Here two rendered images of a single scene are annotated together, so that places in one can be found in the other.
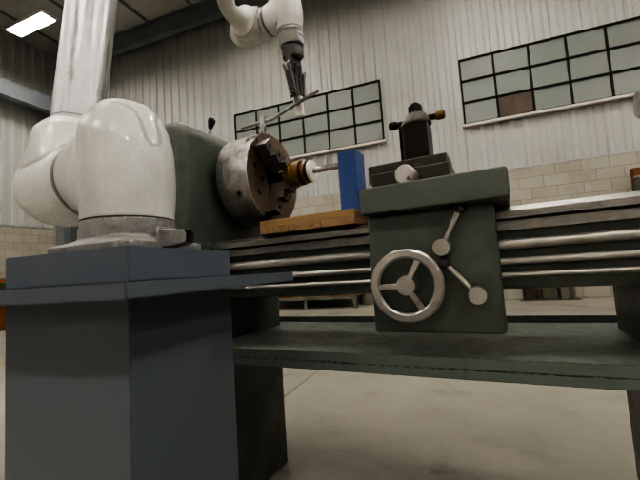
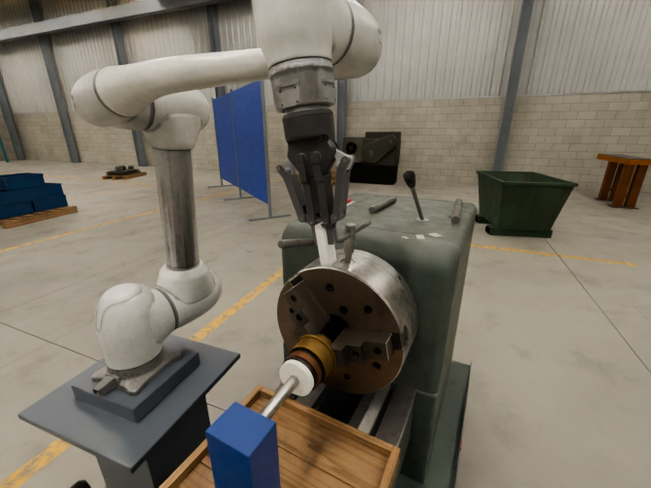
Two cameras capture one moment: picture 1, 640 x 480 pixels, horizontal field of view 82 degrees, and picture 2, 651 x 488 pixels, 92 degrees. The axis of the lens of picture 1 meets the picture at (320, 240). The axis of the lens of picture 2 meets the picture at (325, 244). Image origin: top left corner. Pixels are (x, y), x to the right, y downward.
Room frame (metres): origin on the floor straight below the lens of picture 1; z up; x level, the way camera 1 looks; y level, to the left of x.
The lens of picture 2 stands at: (1.27, -0.44, 1.50)
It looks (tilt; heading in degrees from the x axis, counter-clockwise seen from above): 20 degrees down; 92
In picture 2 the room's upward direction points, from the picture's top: straight up
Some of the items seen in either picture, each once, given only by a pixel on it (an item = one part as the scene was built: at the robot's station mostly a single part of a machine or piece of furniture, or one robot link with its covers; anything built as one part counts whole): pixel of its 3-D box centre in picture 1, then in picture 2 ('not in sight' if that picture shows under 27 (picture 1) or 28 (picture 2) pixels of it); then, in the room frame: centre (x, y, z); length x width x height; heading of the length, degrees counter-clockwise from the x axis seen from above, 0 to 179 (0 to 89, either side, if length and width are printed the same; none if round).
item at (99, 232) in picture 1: (138, 237); (131, 364); (0.66, 0.32, 0.83); 0.22 x 0.18 x 0.06; 71
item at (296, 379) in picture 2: (327, 168); (277, 400); (1.18, -0.04, 1.08); 0.13 x 0.07 x 0.07; 64
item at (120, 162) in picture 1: (125, 164); (131, 320); (0.67, 0.35, 0.97); 0.18 x 0.16 x 0.22; 60
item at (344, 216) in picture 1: (330, 227); (283, 480); (1.18, -0.04, 0.88); 0.36 x 0.30 x 0.04; 154
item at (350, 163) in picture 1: (352, 189); (247, 480); (1.15, -0.11, 1.00); 0.08 x 0.06 x 0.23; 154
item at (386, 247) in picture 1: (432, 270); not in sight; (0.82, -0.24, 0.73); 0.27 x 0.12 x 0.27; 64
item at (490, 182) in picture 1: (446, 208); not in sight; (0.99, -0.35, 0.89); 0.53 x 0.30 x 0.06; 154
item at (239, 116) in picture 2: not in sight; (235, 146); (-0.95, 6.84, 1.18); 4.12 x 0.80 x 2.35; 121
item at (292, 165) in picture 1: (298, 173); (311, 360); (1.23, 0.06, 1.08); 0.09 x 0.09 x 0.09; 64
